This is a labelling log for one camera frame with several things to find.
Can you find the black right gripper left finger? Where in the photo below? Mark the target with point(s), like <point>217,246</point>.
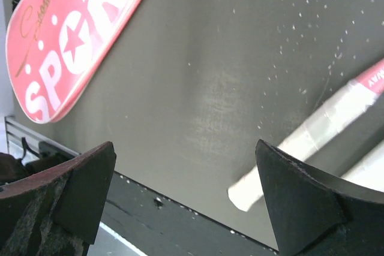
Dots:
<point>54,208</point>

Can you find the pink racket bag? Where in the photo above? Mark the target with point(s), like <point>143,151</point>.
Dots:
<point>54,47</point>

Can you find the pink badminton racket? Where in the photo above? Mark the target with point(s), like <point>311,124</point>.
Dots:
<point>329,120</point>
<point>368,172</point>

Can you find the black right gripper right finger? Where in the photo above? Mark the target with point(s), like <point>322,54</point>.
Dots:
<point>313,212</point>

